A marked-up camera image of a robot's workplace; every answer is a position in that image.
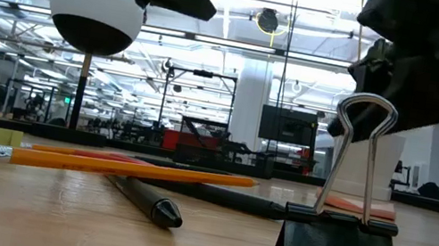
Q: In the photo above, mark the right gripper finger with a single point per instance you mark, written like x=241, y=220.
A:
x=405, y=17
x=415, y=89

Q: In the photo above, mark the pink sticky note pad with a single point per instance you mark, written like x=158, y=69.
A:
x=380, y=210

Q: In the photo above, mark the orange wooden pencil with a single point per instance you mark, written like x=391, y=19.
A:
x=103, y=165
x=60, y=150

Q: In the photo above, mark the black capped marker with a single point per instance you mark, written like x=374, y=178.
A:
x=151, y=203

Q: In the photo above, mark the white globe table lamp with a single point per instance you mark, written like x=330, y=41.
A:
x=96, y=1

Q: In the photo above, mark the white hexagonal plant pot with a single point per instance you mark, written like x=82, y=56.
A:
x=385, y=170

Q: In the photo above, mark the black bag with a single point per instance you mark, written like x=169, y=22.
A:
x=429, y=191

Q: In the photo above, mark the white building column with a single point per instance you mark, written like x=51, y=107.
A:
x=250, y=101

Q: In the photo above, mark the red cabinet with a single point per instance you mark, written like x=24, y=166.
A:
x=169, y=139

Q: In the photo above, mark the black background rig frame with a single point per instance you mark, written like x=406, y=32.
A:
x=203, y=73

